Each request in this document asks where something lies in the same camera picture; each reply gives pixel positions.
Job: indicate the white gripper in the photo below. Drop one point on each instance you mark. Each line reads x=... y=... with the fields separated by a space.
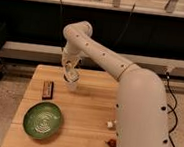
x=69 y=61

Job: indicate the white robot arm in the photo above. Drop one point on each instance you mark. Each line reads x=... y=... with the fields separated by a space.
x=141 y=103

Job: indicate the green ceramic bowl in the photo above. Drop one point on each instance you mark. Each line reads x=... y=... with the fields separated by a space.
x=42 y=120

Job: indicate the white sponge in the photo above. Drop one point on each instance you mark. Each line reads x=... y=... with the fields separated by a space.
x=110 y=124

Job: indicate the dark brown rectangular block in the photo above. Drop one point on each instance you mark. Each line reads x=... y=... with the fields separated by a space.
x=48 y=90

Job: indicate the small brown object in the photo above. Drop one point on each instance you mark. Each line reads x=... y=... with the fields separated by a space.
x=111 y=143

